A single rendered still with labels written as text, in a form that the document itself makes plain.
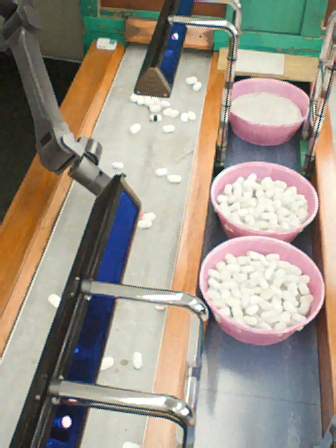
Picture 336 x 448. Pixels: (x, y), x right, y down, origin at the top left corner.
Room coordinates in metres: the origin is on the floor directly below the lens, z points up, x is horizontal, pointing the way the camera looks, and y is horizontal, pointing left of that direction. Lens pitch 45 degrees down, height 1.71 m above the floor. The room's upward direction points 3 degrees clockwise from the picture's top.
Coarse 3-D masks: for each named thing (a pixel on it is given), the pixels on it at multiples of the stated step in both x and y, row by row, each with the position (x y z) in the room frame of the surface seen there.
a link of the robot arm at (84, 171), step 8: (80, 160) 1.02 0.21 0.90; (88, 160) 1.03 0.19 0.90; (72, 168) 1.00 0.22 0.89; (80, 168) 1.00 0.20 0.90; (88, 168) 1.00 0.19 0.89; (96, 168) 1.02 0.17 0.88; (72, 176) 0.99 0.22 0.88; (80, 176) 0.99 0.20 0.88; (88, 176) 0.99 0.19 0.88; (96, 176) 1.00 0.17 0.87; (80, 184) 1.00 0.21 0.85; (88, 184) 0.99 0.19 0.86
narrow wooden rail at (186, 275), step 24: (216, 72) 1.68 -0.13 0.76; (216, 96) 1.54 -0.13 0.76; (216, 120) 1.41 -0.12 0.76; (216, 144) 1.37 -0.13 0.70; (192, 168) 1.18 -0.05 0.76; (192, 192) 1.08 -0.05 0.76; (192, 216) 1.00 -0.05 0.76; (192, 240) 0.92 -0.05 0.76; (192, 264) 0.84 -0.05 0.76; (192, 288) 0.78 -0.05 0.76; (168, 312) 0.71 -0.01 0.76; (168, 336) 0.65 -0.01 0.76; (168, 360) 0.60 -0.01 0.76; (168, 384) 0.55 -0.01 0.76; (168, 432) 0.46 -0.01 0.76
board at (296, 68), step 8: (224, 48) 1.82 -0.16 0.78; (224, 56) 1.77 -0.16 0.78; (288, 56) 1.79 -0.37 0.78; (296, 56) 1.79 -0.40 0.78; (304, 56) 1.79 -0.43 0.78; (224, 64) 1.72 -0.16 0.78; (288, 64) 1.73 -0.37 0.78; (296, 64) 1.74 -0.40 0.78; (304, 64) 1.74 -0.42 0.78; (312, 64) 1.74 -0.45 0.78; (224, 72) 1.68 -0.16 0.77; (240, 72) 1.67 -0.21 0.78; (248, 72) 1.67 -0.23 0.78; (288, 72) 1.68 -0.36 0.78; (296, 72) 1.68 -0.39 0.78; (304, 72) 1.69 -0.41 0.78; (312, 72) 1.69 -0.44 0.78; (296, 80) 1.65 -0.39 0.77; (304, 80) 1.65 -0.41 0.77; (312, 80) 1.65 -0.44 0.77
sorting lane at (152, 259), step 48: (192, 96) 1.57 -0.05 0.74; (144, 144) 1.31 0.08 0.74; (192, 144) 1.32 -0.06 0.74; (144, 192) 1.11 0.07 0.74; (144, 240) 0.93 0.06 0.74; (48, 288) 0.78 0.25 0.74; (144, 336) 0.67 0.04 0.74; (0, 384) 0.55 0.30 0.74; (144, 384) 0.56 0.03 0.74; (0, 432) 0.45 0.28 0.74; (96, 432) 0.46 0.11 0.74; (144, 432) 0.47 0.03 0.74
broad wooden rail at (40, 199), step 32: (96, 64) 1.70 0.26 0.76; (96, 96) 1.51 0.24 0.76; (32, 192) 1.06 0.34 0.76; (64, 192) 1.08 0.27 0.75; (32, 224) 0.95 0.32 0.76; (0, 256) 0.84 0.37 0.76; (32, 256) 0.85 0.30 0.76; (0, 288) 0.75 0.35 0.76; (0, 320) 0.67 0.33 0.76; (0, 352) 0.61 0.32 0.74
